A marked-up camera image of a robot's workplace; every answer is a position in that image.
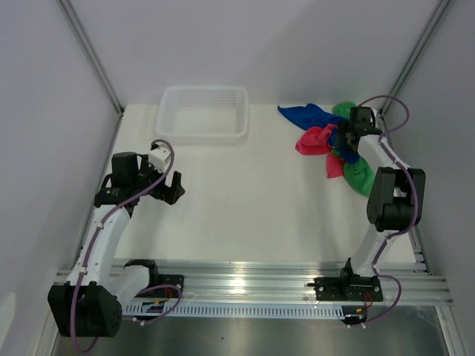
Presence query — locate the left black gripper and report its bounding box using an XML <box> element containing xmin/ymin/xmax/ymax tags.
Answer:
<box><xmin>131</xmin><ymin>154</ymin><xmax>183</xmax><ymax>205</ymax></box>

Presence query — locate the blue towel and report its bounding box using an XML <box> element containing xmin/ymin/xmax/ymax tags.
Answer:
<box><xmin>277</xmin><ymin>104</ymin><xmax>347</xmax><ymax>131</ymax></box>

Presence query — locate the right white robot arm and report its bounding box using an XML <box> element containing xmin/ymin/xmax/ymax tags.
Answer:
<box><xmin>336</xmin><ymin>106</ymin><xmax>426</xmax><ymax>300</ymax></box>

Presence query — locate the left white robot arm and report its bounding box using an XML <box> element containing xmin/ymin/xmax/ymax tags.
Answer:
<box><xmin>47</xmin><ymin>143</ymin><xmax>185</xmax><ymax>340</ymax></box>

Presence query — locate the green towel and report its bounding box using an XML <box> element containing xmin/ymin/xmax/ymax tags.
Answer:
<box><xmin>331</xmin><ymin>100</ymin><xmax>375</xmax><ymax>197</ymax></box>

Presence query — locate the pink towel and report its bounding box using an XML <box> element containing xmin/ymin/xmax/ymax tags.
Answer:
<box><xmin>295</xmin><ymin>124</ymin><xmax>344</xmax><ymax>179</ymax></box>

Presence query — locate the white plastic basket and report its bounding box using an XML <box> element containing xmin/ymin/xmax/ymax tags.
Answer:
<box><xmin>155</xmin><ymin>85</ymin><xmax>249</xmax><ymax>145</ymax></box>

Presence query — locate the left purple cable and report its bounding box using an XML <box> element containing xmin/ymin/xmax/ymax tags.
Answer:
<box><xmin>69</xmin><ymin>139</ymin><xmax>176</xmax><ymax>353</ymax></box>

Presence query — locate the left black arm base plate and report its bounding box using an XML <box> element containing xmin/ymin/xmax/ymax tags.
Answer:
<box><xmin>138</xmin><ymin>274</ymin><xmax>185</xmax><ymax>299</ymax></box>

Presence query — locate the white slotted cable duct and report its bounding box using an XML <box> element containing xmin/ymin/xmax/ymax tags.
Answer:
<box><xmin>122</xmin><ymin>302</ymin><xmax>344</xmax><ymax>320</ymax></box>

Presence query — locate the aluminium rail frame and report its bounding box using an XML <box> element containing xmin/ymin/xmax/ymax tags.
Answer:
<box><xmin>50</xmin><ymin>259</ymin><xmax>454</xmax><ymax>307</ymax></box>

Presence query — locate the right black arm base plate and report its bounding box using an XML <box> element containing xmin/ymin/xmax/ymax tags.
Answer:
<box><xmin>307</xmin><ymin>276</ymin><xmax>383</xmax><ymax>302</ymax></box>

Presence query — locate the right aluminium corner post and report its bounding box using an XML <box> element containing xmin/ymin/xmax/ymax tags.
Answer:
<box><xmin>388</xmin><ymin>0</ymin><xmax>454</xmax><ymax>96</ymax></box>

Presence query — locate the aluminium corner post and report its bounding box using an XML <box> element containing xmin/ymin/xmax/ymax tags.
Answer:
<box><xmin>388</xmin><ymin>0</ymin><xmax>454</xmax><ymax>96</ymax></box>
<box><xmin>57</xmin><ymin>0</ymin><xmax>125</xmax><ymax>116</ymax></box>

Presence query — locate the left aluminium corner post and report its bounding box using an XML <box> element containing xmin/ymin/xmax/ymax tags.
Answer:
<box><xmin>57</xmin><ymin>0</ymin><xmax>125</xmax><ymax>116</ymax></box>

